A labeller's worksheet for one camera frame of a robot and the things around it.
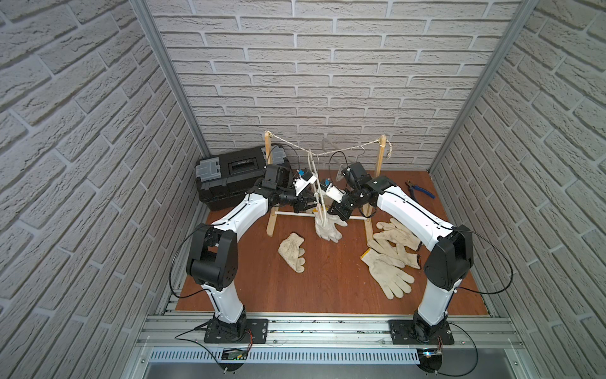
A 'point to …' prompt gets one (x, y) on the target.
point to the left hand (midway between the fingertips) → (323, 199)
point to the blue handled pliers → (415, 187)
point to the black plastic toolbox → (223, 180)
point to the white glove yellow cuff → (330, 232)
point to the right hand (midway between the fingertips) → (334, 208)
